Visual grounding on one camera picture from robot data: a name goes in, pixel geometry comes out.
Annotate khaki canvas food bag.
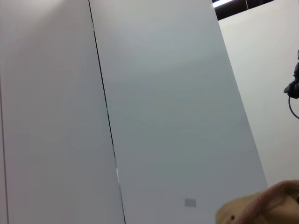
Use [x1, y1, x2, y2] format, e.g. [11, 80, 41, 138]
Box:
[214, 179, 299, 224]

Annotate black hanging device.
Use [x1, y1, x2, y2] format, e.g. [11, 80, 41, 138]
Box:
[283, 49, 299, 100]

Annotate blue cable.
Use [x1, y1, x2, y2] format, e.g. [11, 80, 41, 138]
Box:
[288, 94, 299, 119]

